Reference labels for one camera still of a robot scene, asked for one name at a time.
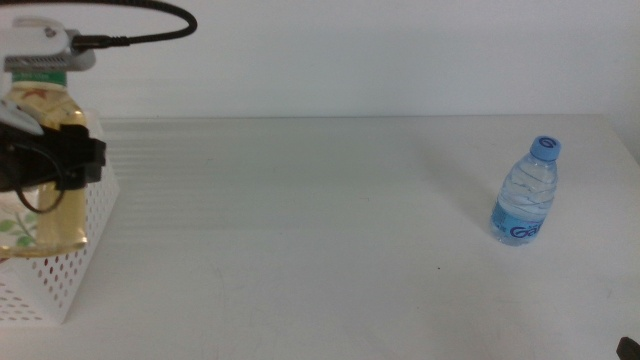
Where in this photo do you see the yellow tea bottle green label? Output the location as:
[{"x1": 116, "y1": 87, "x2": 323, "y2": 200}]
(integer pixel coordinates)
[{"x1": 0, "y1": 69, "x2": 90, "y2": 260}]

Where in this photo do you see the clear water bottle blue cap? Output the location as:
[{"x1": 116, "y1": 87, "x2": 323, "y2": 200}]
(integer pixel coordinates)
[{"x1": 489, "y1": 135, "x2": 562, "y2": 247}]

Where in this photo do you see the white perforated plastic basket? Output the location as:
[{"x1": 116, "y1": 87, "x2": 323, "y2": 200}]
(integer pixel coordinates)
[{"x1": 0, "y1": 109, "x2": 121, "y2": 326}]

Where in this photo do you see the thin black cable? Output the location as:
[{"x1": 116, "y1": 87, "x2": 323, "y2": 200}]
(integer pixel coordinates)
[{"x1": 12, "y1": 142, "x2": 67, "y2": 215}]

